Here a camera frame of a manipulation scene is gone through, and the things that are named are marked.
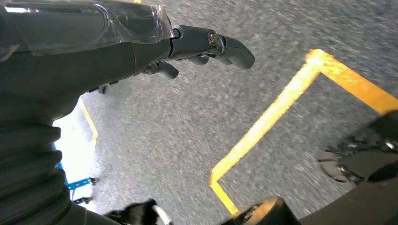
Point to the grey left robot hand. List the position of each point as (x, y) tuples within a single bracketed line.
[(77, 62)]

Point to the blue metal shelf rack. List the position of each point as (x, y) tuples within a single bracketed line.
[(77, 183)]

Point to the yellow floor tape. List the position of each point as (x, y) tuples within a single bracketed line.
[(280, 101), (92, 127)]

